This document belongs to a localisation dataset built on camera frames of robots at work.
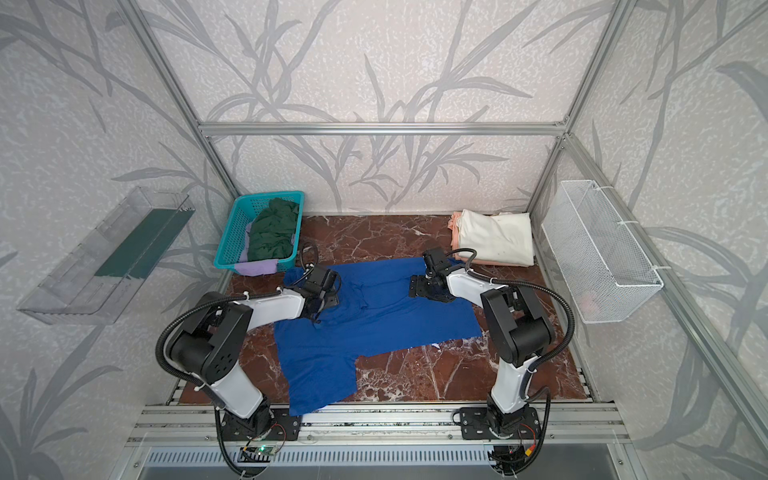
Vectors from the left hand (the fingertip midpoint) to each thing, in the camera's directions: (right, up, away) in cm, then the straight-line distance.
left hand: (330, 287), depth 98 cm
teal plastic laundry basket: (-38, +28, +17) cm, 50 cm away
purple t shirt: (-22, +7, -5) cm, 24 cm away
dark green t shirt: (-23, +17, +7) cm, 30 cm away
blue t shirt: (+15, -8, -4) cm, 18 cm away
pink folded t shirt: (+44, +19, +15) cm, 50 cm away
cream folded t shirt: (+60, +16, +10) cm, 63 cm away
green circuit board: (-9, -35, -27) cm, 45 cm away
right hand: (+30, +1, +1) cm, 31 cm away
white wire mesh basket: (+67, +9, -36) cm, 77 cm away
